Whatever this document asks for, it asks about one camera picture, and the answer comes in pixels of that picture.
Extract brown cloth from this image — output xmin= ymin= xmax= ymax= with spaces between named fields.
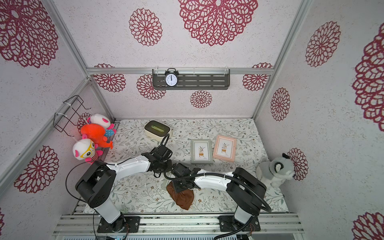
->
xmin=167 ymin=182 xmax=195 ymax=210

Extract green picture frame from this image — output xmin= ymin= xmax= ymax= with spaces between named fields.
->
xmin=191 ymin=139 xmax=214 ymax=165
xmin=162 ymin=179 xmax=172 ymax=191

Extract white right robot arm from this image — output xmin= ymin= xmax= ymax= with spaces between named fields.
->
xmin=164 ymin=163 xmax=272 ymax=224

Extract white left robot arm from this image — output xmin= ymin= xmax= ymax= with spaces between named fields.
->
xmin=75 ymin=145 xmax=173 ymax=225

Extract cream tissue box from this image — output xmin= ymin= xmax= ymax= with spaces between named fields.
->
xmin=144 ymin=120 xmax=173 ymax=142

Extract orange plush toy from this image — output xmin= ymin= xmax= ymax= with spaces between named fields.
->
xmin=81 ymin=124 xmax=114 ymax=149

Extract white pink plush toy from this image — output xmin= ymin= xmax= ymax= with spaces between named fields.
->
xmin=87 ymin=114 xmax=115 ymax=130

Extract white plush with glasses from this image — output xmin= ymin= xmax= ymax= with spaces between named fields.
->
xmin=73 ymin=139 xmax=103 ymax=164

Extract black alarm clock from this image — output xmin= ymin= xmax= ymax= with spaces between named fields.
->
xmin=165 ymin=68 xmax=179 ymax=88

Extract grey husky plush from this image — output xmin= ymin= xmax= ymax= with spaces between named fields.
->
xmin=256 ymin=153 xmax=296 ymax=189

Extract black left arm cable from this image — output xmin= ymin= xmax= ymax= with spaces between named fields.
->
xmin=65 ymin=133 xmax=172 ymax=240

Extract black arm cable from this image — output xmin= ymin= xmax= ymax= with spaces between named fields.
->
xmin=163 ymin=167 xmax=273 ymax=240
xmin=65 ymin=133 xmax=172 ymax=240

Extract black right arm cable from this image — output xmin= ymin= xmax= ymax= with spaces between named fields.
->
xmin=163 ymin=167 xmax=273 ymax=240

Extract pink picture frame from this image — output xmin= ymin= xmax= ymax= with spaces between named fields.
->
xmin=213 ymin=135 xmax=237 ymax=163

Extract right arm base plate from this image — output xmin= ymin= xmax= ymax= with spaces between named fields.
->
xmin=218 ymin=215 xmax=261 ymax=232

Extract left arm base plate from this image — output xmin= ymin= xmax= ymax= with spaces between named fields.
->
xmin=97 ymin=216 xmax=141 ymax=234

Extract grey wall shelf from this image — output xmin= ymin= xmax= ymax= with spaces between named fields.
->
xmin=152 ymin=69 xmax=231 ymax=91

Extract black wire basket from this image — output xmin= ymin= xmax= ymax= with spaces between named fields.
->
xmin=53 ymin=95 xmax=92 ymax=138

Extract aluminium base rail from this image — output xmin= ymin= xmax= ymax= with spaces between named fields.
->
xmin=51 ymin=213 xmax=305 ymax=240

